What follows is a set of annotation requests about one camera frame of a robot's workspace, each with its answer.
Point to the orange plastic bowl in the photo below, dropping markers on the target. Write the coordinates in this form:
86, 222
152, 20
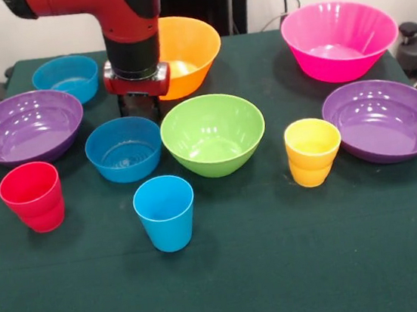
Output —
192, 51

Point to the pink plastic bowl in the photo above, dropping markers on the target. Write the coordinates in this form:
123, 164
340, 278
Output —
340, 63

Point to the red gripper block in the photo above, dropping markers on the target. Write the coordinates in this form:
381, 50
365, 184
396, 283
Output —
135, 87

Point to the green plastic bowl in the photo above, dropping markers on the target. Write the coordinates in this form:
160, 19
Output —
214, 159

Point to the purple plastic bowl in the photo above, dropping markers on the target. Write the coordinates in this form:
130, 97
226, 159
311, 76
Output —
27, 136
384, 130

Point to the red plastic cup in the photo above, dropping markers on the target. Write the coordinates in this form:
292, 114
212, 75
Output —
38, 211

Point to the dark green tablecloth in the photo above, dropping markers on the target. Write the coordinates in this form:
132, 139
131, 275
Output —
223, 276

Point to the yellow plastic cup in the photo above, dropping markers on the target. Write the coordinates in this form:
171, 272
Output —
311, 170

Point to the small blue plastic bowl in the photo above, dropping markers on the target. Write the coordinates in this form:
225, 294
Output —
128, 169
70, 85

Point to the small black table clamp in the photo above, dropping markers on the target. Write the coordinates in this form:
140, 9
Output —
9, 71

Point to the blue plastic cup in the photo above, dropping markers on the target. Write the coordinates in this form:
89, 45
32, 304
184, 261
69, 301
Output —
170, 233

